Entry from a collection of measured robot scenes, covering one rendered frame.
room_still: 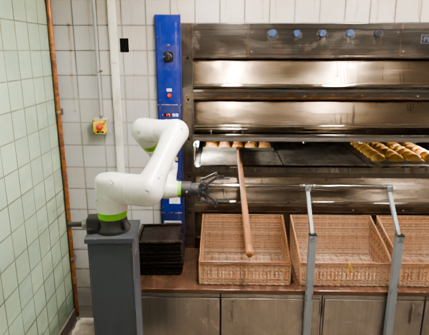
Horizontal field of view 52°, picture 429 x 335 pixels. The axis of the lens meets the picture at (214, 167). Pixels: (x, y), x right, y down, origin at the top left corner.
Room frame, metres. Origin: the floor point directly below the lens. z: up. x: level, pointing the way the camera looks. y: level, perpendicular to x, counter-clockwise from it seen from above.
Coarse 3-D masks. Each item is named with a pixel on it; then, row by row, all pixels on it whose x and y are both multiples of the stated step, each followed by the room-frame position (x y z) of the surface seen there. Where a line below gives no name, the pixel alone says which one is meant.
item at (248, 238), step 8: (240, 160) 2.91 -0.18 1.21; (240, 168) 2.70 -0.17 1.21; (240, 176) 2.53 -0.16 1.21; (240, 184) 2.38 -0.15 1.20; (240, 192) 2.25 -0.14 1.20; (248, 216) 1.91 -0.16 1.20; (248, 224) 1.80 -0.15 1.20; (248, 232) 1.71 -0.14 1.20; (248, 240) 1.63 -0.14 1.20; (248, 248) 1.56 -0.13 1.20; (248, 256) 1.53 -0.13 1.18
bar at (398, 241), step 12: (396, 216) 2.33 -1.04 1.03; (312, 228) 2.28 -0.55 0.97; (396, 228) 2.28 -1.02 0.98; (312, 240) 2.24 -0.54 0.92; (396, 240) 2.23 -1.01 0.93; (312, 252) 2.24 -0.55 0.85; (396, 252) 2.22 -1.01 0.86; (312, 264) 2.24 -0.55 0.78; (396, 264) 2.22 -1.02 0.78; (312, 276) 2.24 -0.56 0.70; (396, 276) 2.22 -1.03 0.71; (312, 288) 2.23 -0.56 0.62; (396, 288) 2.22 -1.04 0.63; (312, 300) 2.23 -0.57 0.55; (384, 324) 2.26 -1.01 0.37
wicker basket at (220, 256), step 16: (208, 224) 2.80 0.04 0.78; (224, 224) 2.80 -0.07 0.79; (240, 224) 2.80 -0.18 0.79; (256, 224) 2.79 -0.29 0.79; (272, 224) 2.79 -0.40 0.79; (208, 240) 2.77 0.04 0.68; (224, 240) 2.77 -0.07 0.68; (240, 240) 2.76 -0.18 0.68; (256, 240) 2.76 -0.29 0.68; (272, 240) 2.76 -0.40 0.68; (208, 256) 2.71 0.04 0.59; (224, 256) 2.71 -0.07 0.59; (240, 256) 2.71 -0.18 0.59; (256, 256) 2.72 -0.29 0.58; (272, 256) 2.71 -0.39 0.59; (288, 256) 2.40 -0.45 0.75; (208, 272) 2.49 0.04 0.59; (224, 272) 2.35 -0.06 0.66; (240, 272) 2.49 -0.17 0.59; (256, 272) 2.35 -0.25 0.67; (272, 272) 2.49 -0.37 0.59; (288, 272) 2.37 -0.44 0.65
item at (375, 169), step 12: (204, 168) 2.85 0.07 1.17; (216, 168) 2.85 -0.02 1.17; (228, 168) 2.85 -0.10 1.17; (252, 168) 2.84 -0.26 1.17; (264, 168) 2.84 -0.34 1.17; (276, 168) 2.84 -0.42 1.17; (288, 168) 2.84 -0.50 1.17; (300, 168) 2.83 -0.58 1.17; (312, 168) 2.83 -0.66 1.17; (324, 168) 2.83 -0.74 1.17; (336, 168) 2.83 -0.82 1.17; (348, 168) 2.83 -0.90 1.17; (360, 168) 2.82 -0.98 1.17; (372, 168) 2.82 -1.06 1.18; (384, 168) 2.82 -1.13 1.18; (396, 168) 2.82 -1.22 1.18; (408, 168) 2.82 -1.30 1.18; (420, 168) 2.82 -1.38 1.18
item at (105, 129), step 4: (92, 120) 2.80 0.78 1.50; (96, 120) 2.79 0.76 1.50; (100, 120) 2.79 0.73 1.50; (104, 120) 2.79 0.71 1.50; (108, 120) 2.83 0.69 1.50; (92, 124) 2.80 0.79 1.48; (96, 124) 2.79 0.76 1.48; (100, 124) 2.79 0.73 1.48; (104, 124) 2.79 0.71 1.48; (108, 124) 2.82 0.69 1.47; (92, 128) 2.80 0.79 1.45; (104, 128) 2.79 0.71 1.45; (108, 128) 2.82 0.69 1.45; (96, 132) 2.79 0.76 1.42; (100, 132) 2.79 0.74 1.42; (104, 132) 2.79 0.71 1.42; (108, 132) 2.81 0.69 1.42
